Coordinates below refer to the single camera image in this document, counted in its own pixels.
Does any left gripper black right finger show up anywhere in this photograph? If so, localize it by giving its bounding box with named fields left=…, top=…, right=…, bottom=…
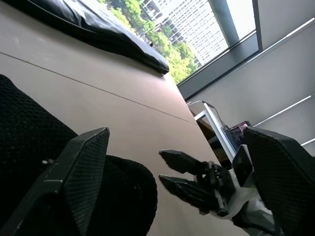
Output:
left=242, top=125, right=315, bottom=236

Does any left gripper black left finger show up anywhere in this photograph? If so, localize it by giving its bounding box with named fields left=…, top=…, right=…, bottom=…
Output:
left=0, top=127, right=110, bottom=236

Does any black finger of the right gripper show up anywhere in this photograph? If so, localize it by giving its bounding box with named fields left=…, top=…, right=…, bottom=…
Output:
left=158, top=174, right=218, bottom=214
left=158, top=149, right=209, bottom=174

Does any purple patterned box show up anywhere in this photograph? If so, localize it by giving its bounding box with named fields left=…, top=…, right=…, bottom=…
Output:
left=221, top=120, right=253, bottom=146

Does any grey window pillar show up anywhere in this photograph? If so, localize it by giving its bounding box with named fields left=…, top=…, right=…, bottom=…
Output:
left=208, top=0, right=241, bottom=48

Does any white metal frame rack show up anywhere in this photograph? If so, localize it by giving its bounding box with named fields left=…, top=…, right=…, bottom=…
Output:
left=187, top=100, right=238, bottom=163

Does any black mesh drawstring pouch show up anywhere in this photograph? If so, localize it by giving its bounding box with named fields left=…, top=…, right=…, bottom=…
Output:
left=0, top=74, right=158, bottom=236

